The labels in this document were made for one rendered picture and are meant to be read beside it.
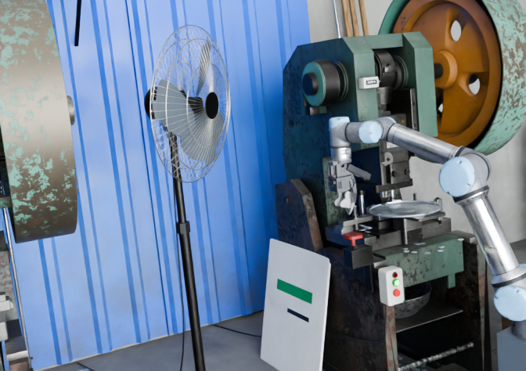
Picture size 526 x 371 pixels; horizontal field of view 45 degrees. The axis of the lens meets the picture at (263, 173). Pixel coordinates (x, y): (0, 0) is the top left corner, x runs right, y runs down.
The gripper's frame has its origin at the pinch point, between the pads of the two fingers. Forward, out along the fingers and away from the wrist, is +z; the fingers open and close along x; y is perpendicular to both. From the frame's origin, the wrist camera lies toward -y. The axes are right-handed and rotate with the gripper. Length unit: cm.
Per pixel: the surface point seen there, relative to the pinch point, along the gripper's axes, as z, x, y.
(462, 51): -55, -12, -69
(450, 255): 27, 1, -46
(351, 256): 16.5, 3.1, 2.9
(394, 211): 6.6, -8.7, -27.0
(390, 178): -6.9, -11.9, -28.1
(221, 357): 86, -91, 24
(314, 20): -82, -138, -74
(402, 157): -13.9, -14.5, -37.1
